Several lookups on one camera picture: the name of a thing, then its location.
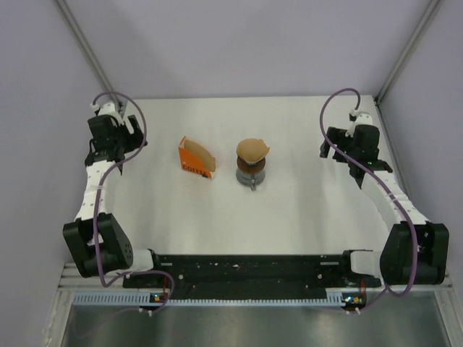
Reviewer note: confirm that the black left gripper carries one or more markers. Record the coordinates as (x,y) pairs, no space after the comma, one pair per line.
(136,139)

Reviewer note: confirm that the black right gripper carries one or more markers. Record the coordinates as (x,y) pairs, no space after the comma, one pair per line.
(338,136)

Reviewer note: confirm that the orange coffee filter box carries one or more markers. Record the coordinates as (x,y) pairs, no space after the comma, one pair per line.
(191,163)

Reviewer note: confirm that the single brown paper filter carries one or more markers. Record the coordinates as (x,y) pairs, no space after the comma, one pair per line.
(252,150)

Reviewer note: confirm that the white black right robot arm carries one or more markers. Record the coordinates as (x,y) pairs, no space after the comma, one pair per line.
(414,244)

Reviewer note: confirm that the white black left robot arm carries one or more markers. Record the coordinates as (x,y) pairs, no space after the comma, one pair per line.
(95,239)

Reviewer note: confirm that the grey glass coffee server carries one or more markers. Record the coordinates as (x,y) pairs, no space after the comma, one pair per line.
(250,180)

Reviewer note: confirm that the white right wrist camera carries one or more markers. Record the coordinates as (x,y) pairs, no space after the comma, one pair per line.
(358,118)

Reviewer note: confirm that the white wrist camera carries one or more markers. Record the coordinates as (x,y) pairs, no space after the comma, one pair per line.
(358,118)
(112,109)

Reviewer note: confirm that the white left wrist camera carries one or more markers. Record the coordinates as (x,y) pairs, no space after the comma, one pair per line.
(112,109)

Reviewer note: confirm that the aluminium frame post left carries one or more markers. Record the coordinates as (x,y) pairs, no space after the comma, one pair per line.
(83,44)

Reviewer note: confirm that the aluminium frame post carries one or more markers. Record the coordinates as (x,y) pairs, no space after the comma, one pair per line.
(83,44)
(410,47)

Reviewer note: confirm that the aluminium front rail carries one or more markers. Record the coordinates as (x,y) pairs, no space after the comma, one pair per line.
(250,280)

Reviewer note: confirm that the grey slotted cable duct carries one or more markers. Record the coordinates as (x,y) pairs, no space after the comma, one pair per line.
(147,299)

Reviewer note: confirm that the aluminium frame post right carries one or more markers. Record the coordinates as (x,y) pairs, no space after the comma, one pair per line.
(410,47)

